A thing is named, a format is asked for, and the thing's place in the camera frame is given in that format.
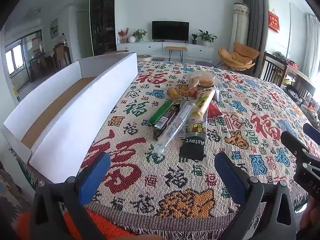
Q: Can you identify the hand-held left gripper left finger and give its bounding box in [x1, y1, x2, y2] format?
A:
[29, 152, 112, 240]

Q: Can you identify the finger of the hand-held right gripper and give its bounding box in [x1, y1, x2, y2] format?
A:
[280, 131, 320, 203]
[303, 123, 320, 143]

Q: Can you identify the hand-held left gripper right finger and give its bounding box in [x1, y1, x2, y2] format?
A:
[214, 152, 298, 240]

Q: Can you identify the black snack packet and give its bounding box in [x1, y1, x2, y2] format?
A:
[179, 120, 207, 161]

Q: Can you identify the white cardboard box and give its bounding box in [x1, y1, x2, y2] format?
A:
[3, 52, 138, 184]

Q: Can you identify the red snack packet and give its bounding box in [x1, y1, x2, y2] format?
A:
[207, 102, 223, 119]

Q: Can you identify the clear long snack packet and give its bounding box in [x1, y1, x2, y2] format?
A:
[153, 102, 195, 155]

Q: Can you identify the yellow wafer packet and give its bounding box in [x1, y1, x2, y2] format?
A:
[191, 88, 216, 124]

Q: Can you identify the silver snack packet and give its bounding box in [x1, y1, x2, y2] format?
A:
[212, 85, 223, 103]

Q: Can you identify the brown chocolate bar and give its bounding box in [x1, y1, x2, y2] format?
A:
[153, 104, 181, 140]

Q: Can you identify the green snack bar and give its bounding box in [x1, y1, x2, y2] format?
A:
[149, 99, 175, 125]

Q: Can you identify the clear cookie packet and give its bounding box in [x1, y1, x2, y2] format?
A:
[177, 84, 194, 98]

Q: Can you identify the clear bread packet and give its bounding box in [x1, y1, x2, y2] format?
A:
[184, 70, 222, 92]

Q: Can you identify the small orange snack packet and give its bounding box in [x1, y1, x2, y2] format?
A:
[167, 87, 181, 100]

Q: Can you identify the person's right hand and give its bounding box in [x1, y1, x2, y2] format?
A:
[299, 197, 320, 231]

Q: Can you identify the orange cloth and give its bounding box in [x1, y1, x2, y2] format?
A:
[15, 209, 140, 240]

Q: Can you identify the printed woven blanket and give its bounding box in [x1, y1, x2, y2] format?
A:
[32, 60, 320, 240]

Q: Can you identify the cluttered wooden side table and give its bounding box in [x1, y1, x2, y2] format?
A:
[275, 51, 320, 120]

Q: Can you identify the dark wooden chair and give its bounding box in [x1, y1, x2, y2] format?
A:
[259, 52, 288, 87]

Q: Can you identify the white sheer curtain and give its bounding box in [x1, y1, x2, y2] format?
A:
[306, 14, 320, 80]

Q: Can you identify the orange lounge chair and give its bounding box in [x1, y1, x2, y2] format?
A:
[218, 42, 261, 72]

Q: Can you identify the white TV cabinet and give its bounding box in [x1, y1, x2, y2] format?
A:
[116, 41, 215, 61]

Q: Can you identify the grey curtain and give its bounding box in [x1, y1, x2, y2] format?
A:
[243, 0, 268, 77]

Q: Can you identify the wooden dining chair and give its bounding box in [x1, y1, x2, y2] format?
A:
[54, 44, 69, 68]
[29, 54, 48, 77]

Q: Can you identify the covered floor air conditioner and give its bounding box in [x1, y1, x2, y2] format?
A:
[229, 2, 250, 47]

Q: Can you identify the leafy plant in white pot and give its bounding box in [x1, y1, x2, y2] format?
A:
[198, 30, 218, 47]

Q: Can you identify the wooden bench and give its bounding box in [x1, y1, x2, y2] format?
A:
[165, 46, 188, 62]

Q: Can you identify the glass sliding door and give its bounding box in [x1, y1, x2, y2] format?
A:
[4, 30, 43, 85]

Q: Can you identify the red flower vase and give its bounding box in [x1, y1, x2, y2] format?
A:
[118, 27, 129, 43]

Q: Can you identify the green potted plant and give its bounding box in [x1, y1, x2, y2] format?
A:
[132, 29, 147, 42]

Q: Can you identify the black television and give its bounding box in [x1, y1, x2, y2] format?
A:
[152, 21, 190, 42]

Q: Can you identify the dark glass cabinet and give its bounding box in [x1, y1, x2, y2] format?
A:
[89, 0, 117, 57]

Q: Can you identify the red wall hanging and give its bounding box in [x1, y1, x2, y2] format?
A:
[268, 10, 280, 33]

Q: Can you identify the wall painting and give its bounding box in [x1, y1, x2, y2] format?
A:
[49, 18, 59, 39]

